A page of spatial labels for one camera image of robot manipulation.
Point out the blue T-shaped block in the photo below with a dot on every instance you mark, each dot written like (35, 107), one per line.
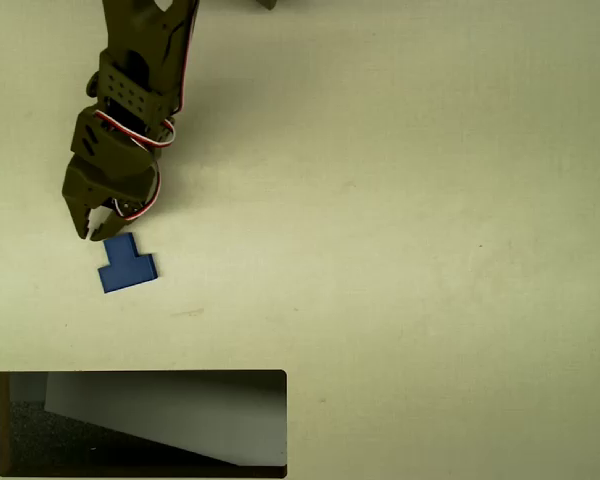
(125, 267)

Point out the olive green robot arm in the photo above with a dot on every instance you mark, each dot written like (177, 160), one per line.
(140, 60)

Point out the dark rectangular bin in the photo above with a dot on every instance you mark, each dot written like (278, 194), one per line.
(130, 425)

